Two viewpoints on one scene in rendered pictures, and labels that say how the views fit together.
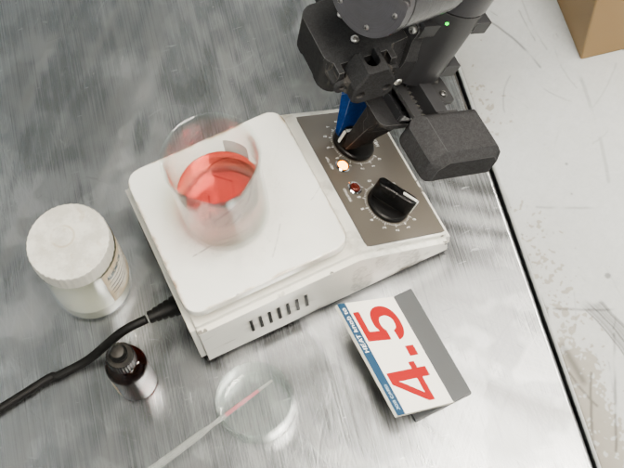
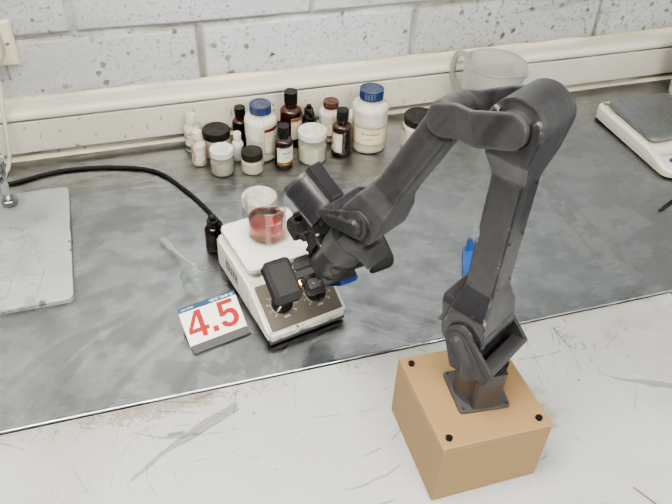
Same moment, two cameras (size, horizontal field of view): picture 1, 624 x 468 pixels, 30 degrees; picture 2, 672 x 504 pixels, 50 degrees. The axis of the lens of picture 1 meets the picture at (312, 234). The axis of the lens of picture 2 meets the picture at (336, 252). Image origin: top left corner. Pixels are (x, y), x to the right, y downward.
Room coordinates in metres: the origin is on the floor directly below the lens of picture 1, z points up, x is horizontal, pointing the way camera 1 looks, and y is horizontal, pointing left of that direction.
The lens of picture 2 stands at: (0.27, -0.80, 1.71)
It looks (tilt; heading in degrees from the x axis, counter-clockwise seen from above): 41 degrees down; 77
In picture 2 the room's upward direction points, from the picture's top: 3 degrees clockwise
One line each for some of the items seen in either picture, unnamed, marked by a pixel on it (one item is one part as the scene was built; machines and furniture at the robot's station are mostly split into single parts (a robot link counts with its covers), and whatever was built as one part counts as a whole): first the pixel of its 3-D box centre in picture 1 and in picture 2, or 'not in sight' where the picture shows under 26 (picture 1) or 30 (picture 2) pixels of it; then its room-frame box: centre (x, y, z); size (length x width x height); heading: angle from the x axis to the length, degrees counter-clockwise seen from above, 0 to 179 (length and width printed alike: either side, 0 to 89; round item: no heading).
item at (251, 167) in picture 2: not in sight; (252, 160); (0.36, 0.36, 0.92); 0.04 x 0.04 x 0.04
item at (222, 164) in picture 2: not in sight; (222, 159); (0.31, 0.36, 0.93); 0.05 x 0.05 x 0.05
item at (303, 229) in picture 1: (235, 210); (269, 239); (0.36, 0.05, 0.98); 0.12 x 0.12 x 0.01; 18
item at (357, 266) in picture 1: (275, 222); (276, 269); (0.37, 0.02, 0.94); 0.22 x 0.13 x 0.08; 108
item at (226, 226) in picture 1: (220, 190); (264, 215); (0.36, 0.05, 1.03); 0.07 x 0.06 x 0.08; 14
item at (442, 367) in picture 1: (403, 350); (214, 321); (0.26, -0.05, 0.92); 0.09 x 0.06 x 0.04; 19
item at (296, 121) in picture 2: not in sight; (291, 115); (0.45, 0.46, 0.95); 0.04 x 0.04 x 0.11
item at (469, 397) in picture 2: not in sight; (479, 372); (0.57, -0.29, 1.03); 0.07 x 0.07 x 0.06; 2
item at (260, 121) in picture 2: not in sight; (260, 129); (0.39, 0.41, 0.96); 0.06 x 0.06 x 0.11
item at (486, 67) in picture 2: not in sight; (483, 92); (0.86, 0.46, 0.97); 0.18 x 0.13 x 0.15; 124
